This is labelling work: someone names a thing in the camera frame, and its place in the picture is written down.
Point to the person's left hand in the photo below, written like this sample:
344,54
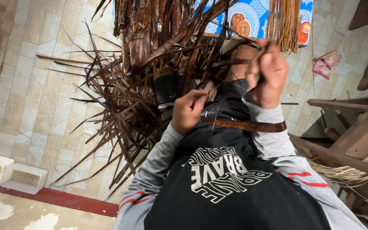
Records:
185,113

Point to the black shorts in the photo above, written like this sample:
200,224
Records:
232,97

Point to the heap of dry brown palm leaves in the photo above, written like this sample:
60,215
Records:
133,95

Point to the bundle of tan midrib sticks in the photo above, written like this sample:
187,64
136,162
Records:
283,24

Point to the heap of pale straw fibres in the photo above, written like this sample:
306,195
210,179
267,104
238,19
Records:
356,172

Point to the brown wooden bench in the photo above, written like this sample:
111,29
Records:
359,140

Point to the pink cloth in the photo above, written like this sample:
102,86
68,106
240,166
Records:
326,65

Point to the black printed t-shirt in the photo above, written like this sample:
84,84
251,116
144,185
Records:
228,191

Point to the person's right hand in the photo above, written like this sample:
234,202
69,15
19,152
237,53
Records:
272,80

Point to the thin dry palm leaf strip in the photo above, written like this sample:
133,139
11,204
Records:
260,65

